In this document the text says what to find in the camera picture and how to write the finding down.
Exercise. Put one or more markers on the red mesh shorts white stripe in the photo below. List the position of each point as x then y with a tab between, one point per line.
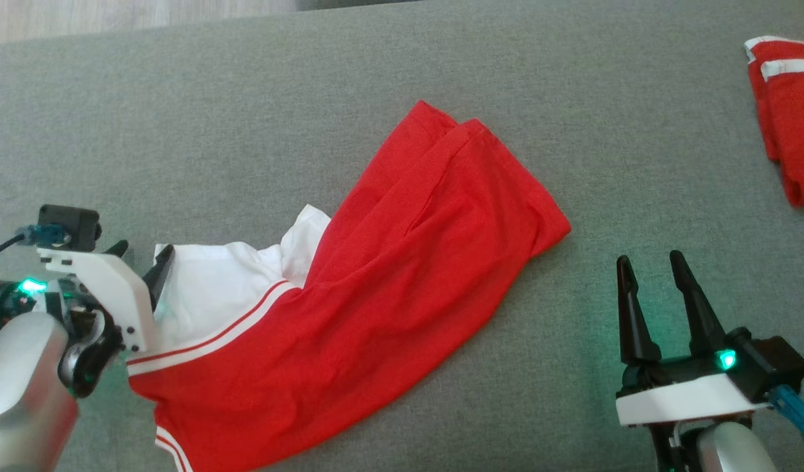
795	118

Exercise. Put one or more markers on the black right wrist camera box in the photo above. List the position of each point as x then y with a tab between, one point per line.
772	364

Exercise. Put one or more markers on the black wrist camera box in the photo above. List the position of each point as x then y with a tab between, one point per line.
772	364
71	226

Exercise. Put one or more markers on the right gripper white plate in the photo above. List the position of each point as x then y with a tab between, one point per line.
683	400

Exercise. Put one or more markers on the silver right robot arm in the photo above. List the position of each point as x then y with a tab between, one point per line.
723	449

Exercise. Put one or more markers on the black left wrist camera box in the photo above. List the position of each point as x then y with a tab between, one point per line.
71	226

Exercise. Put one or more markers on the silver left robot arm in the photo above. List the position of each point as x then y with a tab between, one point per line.
18	387

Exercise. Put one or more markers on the red shirt white trim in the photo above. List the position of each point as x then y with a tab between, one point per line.
388	282

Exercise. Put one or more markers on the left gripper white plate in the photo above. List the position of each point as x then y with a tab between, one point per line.
107	282

